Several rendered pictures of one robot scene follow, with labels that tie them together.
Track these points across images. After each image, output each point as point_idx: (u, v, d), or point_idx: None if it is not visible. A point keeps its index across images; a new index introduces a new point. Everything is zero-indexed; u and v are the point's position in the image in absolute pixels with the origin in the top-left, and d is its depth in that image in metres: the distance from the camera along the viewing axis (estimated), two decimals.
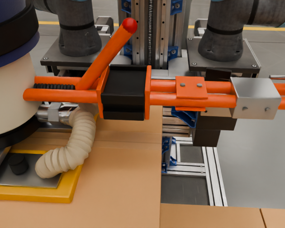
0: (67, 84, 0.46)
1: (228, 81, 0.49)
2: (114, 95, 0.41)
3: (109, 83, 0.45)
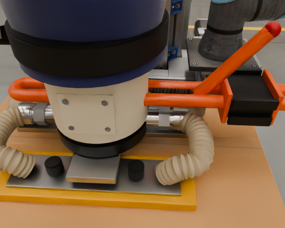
0: (184, 89, 0.45)
1: None
2: (249, 100, 0.39)
3: (230, 87, 0.44)
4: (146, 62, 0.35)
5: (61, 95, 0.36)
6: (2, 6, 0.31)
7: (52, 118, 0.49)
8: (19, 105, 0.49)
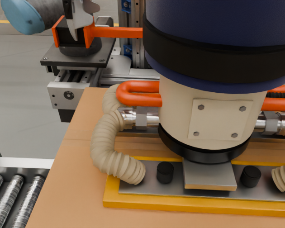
0: None
1: None
2: None
3: None
4: None
5: (199, 101, 0.35)
6: (163, 10, 0.30)
7: (154, 123, 0.48)
8: (120, 109, 0.48)
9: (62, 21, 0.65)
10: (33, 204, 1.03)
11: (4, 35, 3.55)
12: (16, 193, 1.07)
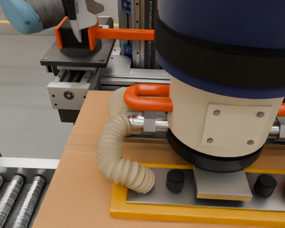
0: None
1: None
2: None
3: None
4: None
5: (215, 106, 0.33)
6: (180, 8, 0.28)
7: (163, 128, 0.45)
8: (127, 114, 0.46)
9: (65, 22, 0.63)
10: (33, 204, 1.03)
11: (4, 35, 3.55)
12: (16, 193, 1.07)
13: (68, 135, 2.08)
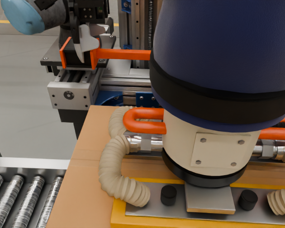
0: None
1: None
2: None
3: None
4: None
5: (201, 135, 0.39)
6: (170, 57, 0.33)
7: (158, 147, 0.51)
8: (126, 134, 0.51)
9: (69, 44, 0.68)
10: (33, 204, 1.03)
11: (4, 35, 3.55)
12: (16, 193, 1.07)
13: (68, 135, 2.08)
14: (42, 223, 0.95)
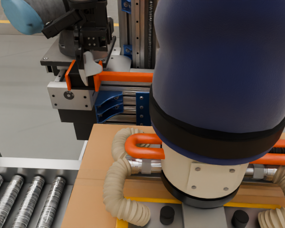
0: (280, 148, 0.52)
1: None
2: None
3: None
4: None
5: (196, 164, 0.43)
6: (167, 100, 0.37)
7: (158, 169, 0.55)
8: (128, 158, 0.55)
9: (73, 67, 0.72)
10: (33, 204, 1.03)
11: (4, 35, 3.55)
12: (16, 193, 1.07)
13: (68, 135, 2.08)
14: (42, 223, 0.95)
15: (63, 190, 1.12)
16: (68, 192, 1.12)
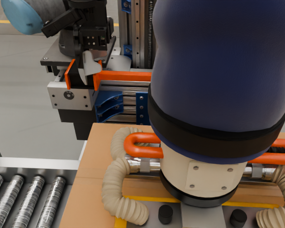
0: (279, 147, 0.52)
1: None
2: None
3: None
4: None
5: (194, 163, 0.43)
6: (165, 99, 0.38)
7: (156, 168, 0.55)
8: (127, 157, 0.55)
9: (73, 67, 0.72)
10: (33, 204, 1.03)
11: (4, 35, 3.55)
12: (16, 193, 1.07)
13: (68, 135, 2.08)
14: (42, 223, 0.95)
15: (63, 190, 1.12)
16: (68, 192, 1.12)
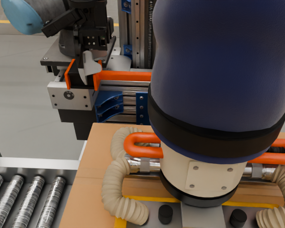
0: (279, 147, 0.52)
1: None
2: None
3: None
4: None
5: (194, 163, 0.43)
6: (165, 99, 0.38)
7: (156, 168, 0.55)
8: (127, 157, 0.55)
9: (73, 66, 0.72)
10: (33, 204, 1.03)
11: (4, 35, 3.55)
12: (16, 193, 1.07)
13: (68, 135, 2.08)
14: (42, 223, 0.95)
15: (63, 190, 1.12)
16: (68, 192, 1.12)
